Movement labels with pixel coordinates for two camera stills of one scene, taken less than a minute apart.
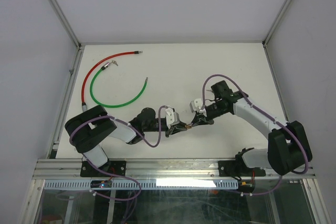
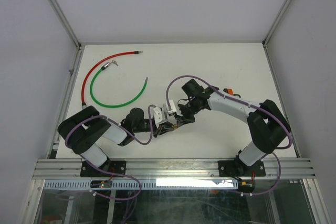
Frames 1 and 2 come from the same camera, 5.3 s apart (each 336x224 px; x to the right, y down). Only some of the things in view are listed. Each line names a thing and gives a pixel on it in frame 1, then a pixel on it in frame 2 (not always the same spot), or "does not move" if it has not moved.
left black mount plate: [87, 170] does not move
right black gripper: [205, 119] to [184, 120]
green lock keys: [114, 62] does not move
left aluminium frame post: [58, 8] does not move
